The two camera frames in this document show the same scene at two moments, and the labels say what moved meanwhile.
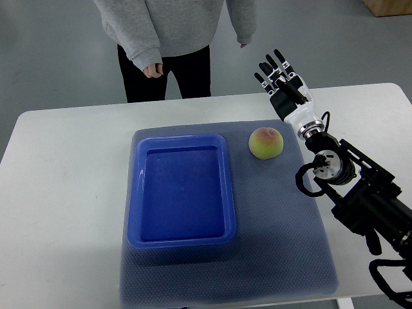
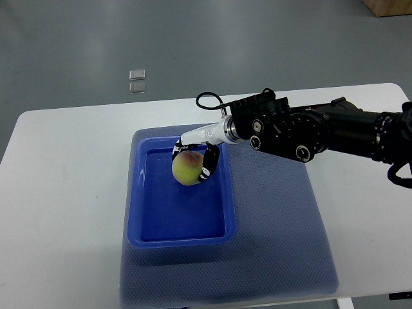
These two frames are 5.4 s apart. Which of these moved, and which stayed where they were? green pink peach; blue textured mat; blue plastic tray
Moved: green pink peach
Stayed: blue textured mat; blue plastic tray
